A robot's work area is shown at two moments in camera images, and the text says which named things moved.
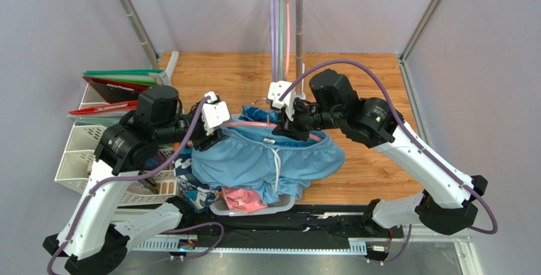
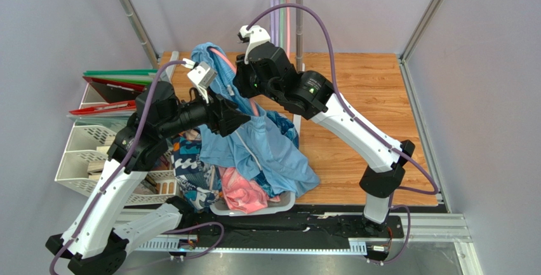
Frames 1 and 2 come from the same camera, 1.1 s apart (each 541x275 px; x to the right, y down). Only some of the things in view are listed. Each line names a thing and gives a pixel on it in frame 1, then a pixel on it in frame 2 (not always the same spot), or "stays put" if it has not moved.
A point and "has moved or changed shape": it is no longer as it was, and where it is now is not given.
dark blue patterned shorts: [251, 114] → [292, 131]
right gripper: [292, 124] → [244, 82]
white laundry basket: [221, 208] stays put
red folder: [113, 91] stays put
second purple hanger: [276, 28] stays put
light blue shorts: [273, 165] has moved or changed shape
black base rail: [268, 228] stays put
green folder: [140, 75] stays put
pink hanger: [268, 124] → [234, 68]
